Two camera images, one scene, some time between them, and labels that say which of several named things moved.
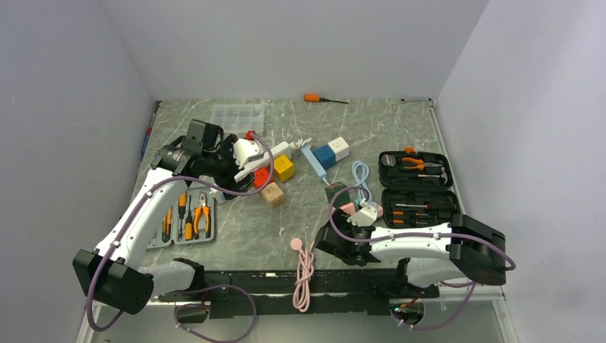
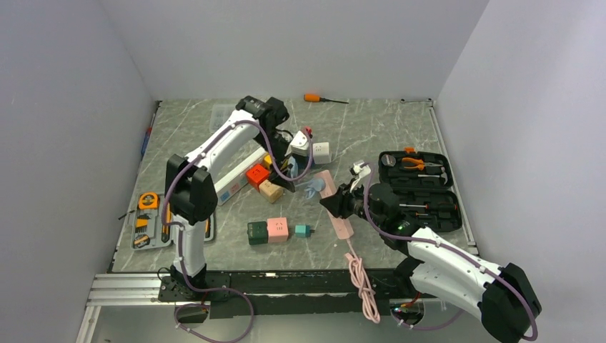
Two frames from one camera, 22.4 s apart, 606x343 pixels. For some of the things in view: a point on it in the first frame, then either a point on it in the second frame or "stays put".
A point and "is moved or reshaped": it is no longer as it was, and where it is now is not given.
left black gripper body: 222,165 -> 264,141
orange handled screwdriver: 312,97 stays put
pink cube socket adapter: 349,208 is moved or reshaped
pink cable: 304,263 is moved or reshaped
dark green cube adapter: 342,197 is moved or reshaped
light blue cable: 360,171 is moved or reshaped
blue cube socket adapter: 325,155 -> 302,161
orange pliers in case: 421,163 stays put
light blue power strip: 314,163 -> 294,171
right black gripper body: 340,220 -> 380,219
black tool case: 416,188 stays put
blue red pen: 145,139 stays put
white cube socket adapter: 341,148 -> 321,153
